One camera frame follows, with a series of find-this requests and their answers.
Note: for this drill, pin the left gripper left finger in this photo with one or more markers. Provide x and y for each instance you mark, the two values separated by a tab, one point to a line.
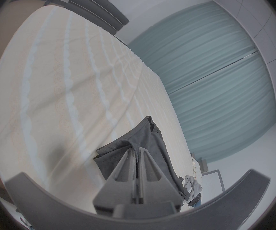
121	188

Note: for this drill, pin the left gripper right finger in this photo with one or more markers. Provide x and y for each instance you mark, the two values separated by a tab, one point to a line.
157	188

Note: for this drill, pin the black T-shirt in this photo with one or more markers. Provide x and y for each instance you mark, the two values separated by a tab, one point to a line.
157	147

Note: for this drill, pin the bed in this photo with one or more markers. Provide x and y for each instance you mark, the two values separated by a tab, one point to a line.
56	80

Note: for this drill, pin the grey garment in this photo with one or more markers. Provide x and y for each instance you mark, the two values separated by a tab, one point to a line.
193	186

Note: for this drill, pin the white printed pillow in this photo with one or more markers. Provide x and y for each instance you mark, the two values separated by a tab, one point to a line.
196	166

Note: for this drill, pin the grey bedside table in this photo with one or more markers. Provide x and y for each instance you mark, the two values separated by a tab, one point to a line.
205	165

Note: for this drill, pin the black chest of drawers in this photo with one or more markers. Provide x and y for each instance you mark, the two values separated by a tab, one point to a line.
99	11

